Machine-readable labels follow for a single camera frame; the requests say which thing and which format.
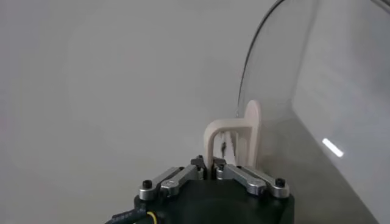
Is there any glass lid with cream handle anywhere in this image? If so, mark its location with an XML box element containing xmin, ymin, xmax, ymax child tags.
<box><xmin>203</xmin><ymin>0</ymin><xmax>390</xmax><ymax>224</ymax></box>

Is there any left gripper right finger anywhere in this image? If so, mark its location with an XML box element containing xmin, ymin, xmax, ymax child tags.
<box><xmin>213</xmin><ymin>157</ymin><xmax>290</xmax><ymax>199</ymax></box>

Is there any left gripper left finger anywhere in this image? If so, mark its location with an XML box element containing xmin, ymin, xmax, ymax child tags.
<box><xmin>138</xmin><ymin>155</ymin><xmax>208</xmax><ymax>201</ymax></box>

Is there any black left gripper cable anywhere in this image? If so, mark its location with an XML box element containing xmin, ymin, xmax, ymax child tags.
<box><xmin>105</xmin><ymin>209</ymin><xmax>158</xmax><ymax>224</ymax></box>

